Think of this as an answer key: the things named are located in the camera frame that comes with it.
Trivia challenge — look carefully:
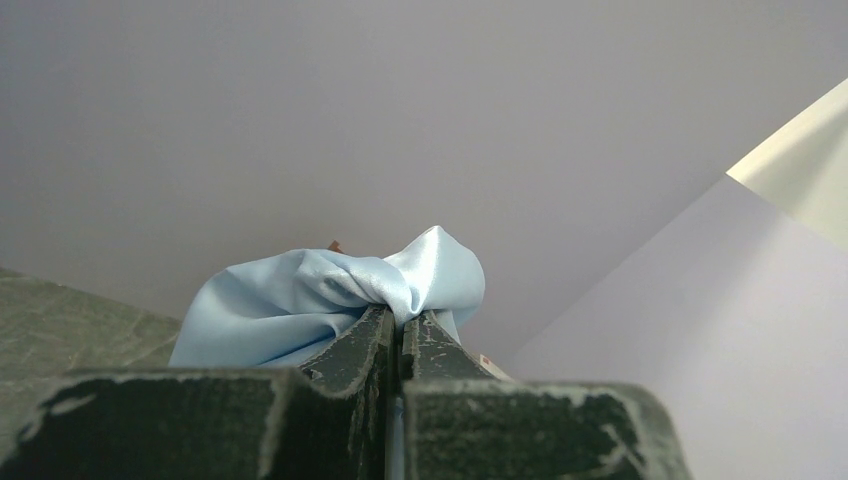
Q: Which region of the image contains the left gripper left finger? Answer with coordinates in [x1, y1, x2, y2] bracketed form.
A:
[1, 306, 394, 479]

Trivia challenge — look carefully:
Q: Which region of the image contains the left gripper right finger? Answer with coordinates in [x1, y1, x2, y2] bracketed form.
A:
[401, 312, 692, 479]

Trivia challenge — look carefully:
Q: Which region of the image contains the light blue pillowcase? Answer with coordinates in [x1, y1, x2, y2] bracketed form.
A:
[169, 226, 485, 368]

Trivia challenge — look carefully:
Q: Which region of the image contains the white red carton box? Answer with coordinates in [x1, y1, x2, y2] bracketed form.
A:
[471, 354, 514, 382]

